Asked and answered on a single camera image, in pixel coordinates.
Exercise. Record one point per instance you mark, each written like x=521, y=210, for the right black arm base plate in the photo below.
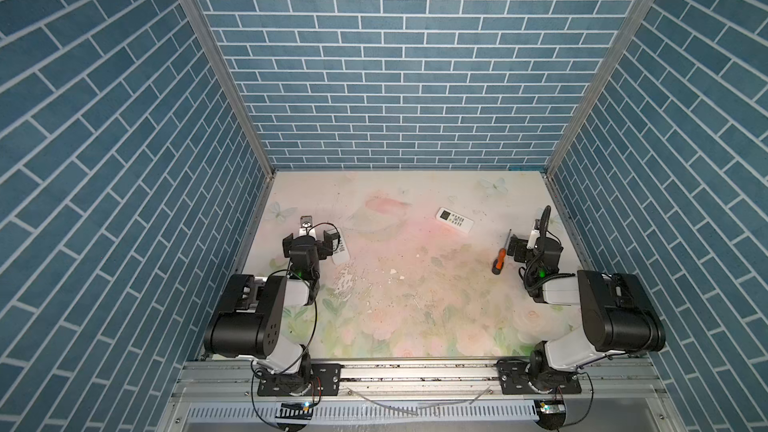
x=519, y=377

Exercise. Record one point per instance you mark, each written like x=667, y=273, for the orange black screwdriver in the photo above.
x=499, y=261

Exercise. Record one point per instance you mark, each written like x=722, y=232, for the white remote with display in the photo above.
x=454, y=220

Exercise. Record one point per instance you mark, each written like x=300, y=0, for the white slotted cable duct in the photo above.
x=357, y=412

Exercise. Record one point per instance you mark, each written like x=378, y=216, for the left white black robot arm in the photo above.
x=246, y=322

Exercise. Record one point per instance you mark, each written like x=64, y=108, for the right circuit board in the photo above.
x=551, y=407

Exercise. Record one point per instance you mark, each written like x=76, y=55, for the left circuit board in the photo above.
x=301, y=411

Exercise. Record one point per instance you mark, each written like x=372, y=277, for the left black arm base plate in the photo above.
x=315, y=378

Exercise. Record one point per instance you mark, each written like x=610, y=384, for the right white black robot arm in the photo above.
x=616, y=315

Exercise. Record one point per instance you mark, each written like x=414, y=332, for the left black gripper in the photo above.
x=306, y=240

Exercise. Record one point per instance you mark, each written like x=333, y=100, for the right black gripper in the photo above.
x=541, y=242

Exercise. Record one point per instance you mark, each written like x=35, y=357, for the aluminium front rail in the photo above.
x=620, y=394

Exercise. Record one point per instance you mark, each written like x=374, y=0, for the circuit board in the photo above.
x=301, y=411
x=551, y=407

